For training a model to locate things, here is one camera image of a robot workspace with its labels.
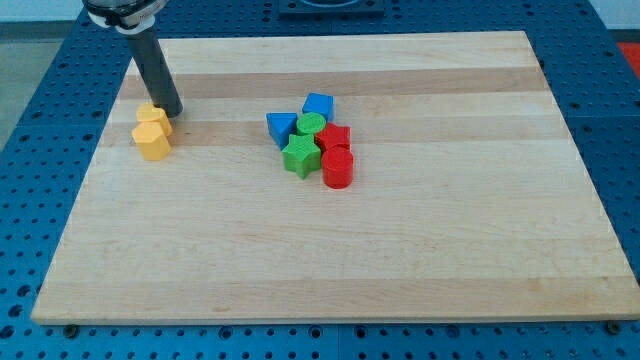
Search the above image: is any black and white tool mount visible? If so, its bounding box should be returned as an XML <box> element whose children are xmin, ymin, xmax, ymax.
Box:
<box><xmin>82</xmin><ymin>0</ymin><xmax>168</xmax><ymax>34</ymax></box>

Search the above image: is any green star block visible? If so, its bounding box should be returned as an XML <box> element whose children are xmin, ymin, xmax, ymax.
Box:
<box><xmin>282</xmin><ymin>134</ymin><xmax>321</xmax><ymax>179</ymax></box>

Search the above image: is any blue triangle block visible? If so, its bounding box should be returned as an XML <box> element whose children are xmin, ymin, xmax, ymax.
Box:
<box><xmin>266</xmin><ymin>112</ymin><xmax>298</xmax><ymax>150</ymax></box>

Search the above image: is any blue cube block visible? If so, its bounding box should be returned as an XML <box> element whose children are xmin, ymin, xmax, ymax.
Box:
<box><xmin>302</xmin><ymin>92</ymin><xmax>334</xmax><ymax>122</ymax></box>

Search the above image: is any red circle block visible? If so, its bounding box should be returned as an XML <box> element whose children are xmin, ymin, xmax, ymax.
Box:
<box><xmin>321</xmin><ymin>147</ymin><xmax>354</xmax><ymax>189</ymax></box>

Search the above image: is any yellow hexagon block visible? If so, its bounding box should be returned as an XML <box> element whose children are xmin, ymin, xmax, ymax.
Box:
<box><xmin>131</xmin><ymin>122</ymin><xmax>172</xmax><ymax>161</ymax></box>

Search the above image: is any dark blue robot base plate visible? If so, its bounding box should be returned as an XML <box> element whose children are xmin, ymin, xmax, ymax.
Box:
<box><xmin>276</xmin><ymin>0</ymin><xmax>386</xmax><ymax>18</ymax></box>

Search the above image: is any green circle block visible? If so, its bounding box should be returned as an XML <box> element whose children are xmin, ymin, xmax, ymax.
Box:
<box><xmin>296</xmin><ymin>112</ymin><xmax>327</xmax><ymax>136</ymax></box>

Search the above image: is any light wooden board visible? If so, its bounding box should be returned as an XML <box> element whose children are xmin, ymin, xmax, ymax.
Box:
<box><xmin>32</xmin><ymin>31</ymin><xmax>639</xmax><ymax>325</ymax></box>

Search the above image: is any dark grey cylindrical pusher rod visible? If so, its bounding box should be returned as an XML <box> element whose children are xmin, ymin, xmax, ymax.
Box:
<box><xmin>125</xmin><ymin>26</ymin><xmax>183</xmax><ymax>118</ymax></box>

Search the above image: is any yellow heart block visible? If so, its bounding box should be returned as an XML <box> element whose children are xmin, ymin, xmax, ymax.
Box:
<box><xmin>136</xmin><ymin>102</ymin><xmax>173</xmax><ymax>136</ymax></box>

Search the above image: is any red star block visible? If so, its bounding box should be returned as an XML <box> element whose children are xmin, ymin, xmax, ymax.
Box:
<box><xmin>314</xmin><ymin>122</ymin><xmax>351</xmax><ymax>152</ymax></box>

